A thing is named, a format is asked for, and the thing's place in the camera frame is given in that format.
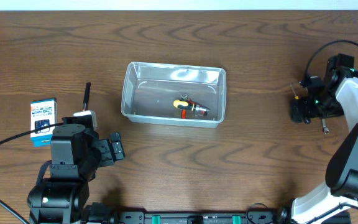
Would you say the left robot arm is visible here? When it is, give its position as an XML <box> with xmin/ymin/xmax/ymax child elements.
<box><xmin>27</xmin><ymin>115</ymin><xmax>125</xmax><ymax>223</ymax></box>

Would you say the clear plastic container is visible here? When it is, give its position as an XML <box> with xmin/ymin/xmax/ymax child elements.
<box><xmin>121</xmin><ymin>62</ymin><xmax>227</xmax><ymax>128</ymax></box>

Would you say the blue white screwdriver box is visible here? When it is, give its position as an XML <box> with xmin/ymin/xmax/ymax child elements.
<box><xmin>30</xmin><ymin>98</ymin><xmax>57</xmax><ymax>147</ymax></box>

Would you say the small claw hammer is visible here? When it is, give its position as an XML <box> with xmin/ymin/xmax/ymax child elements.
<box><xmin>83</xmin><ymin>82</ymin><xmax>91</xmax><ymax>111</ymax></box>

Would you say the slim yellow black screwdriver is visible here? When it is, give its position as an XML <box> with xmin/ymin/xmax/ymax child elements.
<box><xmin>290</xmin><ymin>83</ymin><xmax>300</xmax><ymax>100</ymax></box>

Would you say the small silver wrench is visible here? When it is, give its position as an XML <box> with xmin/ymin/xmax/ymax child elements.
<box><xmin>320</xmin><ymin>118</ymin><xmax>330</xmax><ymax>134</ymax></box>

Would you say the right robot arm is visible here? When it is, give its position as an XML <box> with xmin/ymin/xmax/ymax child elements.
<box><xmin>276</xmin><ymin>54</ymin><xmax>358</xmax><ymax>223</ymax></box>

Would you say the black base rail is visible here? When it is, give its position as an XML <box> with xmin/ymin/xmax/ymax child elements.
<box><xmin>82</xmin><ymin>202</ymin><xmax>352</xmax><ymax>224</ymax></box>

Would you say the stubby yellow black screwdriver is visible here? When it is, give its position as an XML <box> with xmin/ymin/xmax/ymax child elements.
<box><xmin>173</xmin><ymin>100</ymin><xmax>209</xmax><ymax>114</ymax></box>

